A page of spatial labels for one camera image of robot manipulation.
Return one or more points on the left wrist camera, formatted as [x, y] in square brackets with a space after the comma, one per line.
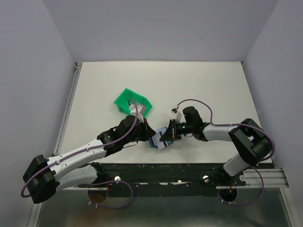
[139, 110]

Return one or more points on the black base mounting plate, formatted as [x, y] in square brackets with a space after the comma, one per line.
[162, 180]

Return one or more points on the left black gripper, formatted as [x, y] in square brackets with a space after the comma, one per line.
[148, 132]

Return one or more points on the right aluminium rail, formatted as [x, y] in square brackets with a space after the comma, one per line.
[251, 179]

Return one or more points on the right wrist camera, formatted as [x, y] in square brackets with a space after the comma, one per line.
[177, 115]

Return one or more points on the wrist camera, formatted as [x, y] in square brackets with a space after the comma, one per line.
[139, 110]
[177, 115]

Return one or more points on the green plastic bin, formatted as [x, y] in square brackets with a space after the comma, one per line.
[128, 97]

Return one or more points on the blue card holder wallet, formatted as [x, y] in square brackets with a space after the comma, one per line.
[155, 142]

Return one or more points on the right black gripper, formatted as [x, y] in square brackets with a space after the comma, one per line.
[171, 133]

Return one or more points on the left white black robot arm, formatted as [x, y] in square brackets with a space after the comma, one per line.
[44, 176]

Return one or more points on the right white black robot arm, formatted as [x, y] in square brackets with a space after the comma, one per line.
[248, 138]

